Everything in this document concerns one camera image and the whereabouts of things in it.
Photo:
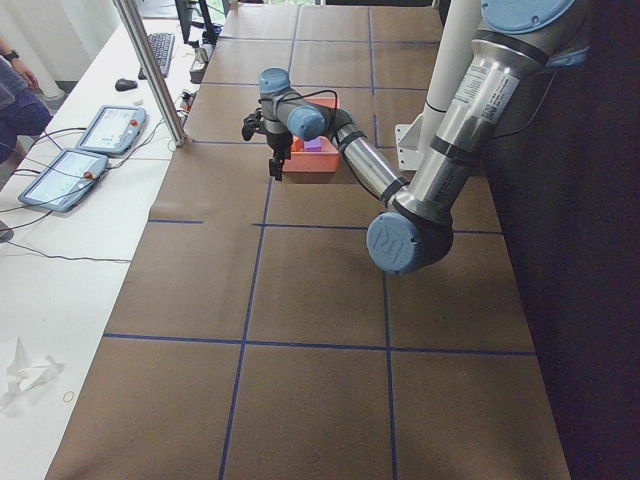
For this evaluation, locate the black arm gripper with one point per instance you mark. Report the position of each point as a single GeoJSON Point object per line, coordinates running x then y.
{"type": "Point", "coordinates": [279, 144]}

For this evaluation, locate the purple foam block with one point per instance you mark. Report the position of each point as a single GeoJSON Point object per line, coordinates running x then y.
{"type": "Point", "coordinates": [312, 146]}

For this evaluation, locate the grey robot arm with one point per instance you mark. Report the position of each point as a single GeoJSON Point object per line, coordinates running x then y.
{"type": "Point", "coordinates": [487, 50]}

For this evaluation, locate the pink plastic bin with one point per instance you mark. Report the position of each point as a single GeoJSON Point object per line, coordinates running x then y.
{"type": "Point", "coordinates": [320, 160]}

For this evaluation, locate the upper blue teach pendant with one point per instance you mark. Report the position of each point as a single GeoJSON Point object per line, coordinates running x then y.
{"type": "Point", "coordinates": [113, 130]}

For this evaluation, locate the blue teach pendant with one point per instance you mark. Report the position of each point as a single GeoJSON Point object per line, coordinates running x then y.
{"type": "Point", "coordinates": [113, 130]}
{"type": "Point", "coordinates": [65, 181]}

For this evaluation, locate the black keyboard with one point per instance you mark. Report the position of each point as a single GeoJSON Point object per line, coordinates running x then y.
{"type": "Point", "coordinates": [162, 45]}

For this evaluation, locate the black computer mouse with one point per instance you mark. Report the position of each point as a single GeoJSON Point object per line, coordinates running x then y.
{"type": "Point", "coordinates": [122, 85]}

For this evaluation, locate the lower blue teach pendant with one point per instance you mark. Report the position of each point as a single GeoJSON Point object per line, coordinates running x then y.
{"type": "Point", "coordinates": [65, 181]}

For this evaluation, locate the seated person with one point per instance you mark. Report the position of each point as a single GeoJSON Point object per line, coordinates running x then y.
{"type": "Point", "coordinates": [22, 112]}

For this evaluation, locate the crumpled white paper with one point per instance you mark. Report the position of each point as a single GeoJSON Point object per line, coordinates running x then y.
{"type": "Point", "coordinates": [21, 374]}

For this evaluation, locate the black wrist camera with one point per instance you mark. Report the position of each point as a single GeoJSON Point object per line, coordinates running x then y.
{"type": "Point", "coordinates": [253, 124]}

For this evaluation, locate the white pedestal column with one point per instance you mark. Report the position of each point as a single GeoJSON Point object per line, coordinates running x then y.
{"type": "Point", "coordinates": [453, 58]}

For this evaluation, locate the aluminium frame post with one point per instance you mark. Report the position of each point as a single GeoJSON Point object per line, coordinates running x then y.
{"type": "Point", "coordinates": [134, 26]}

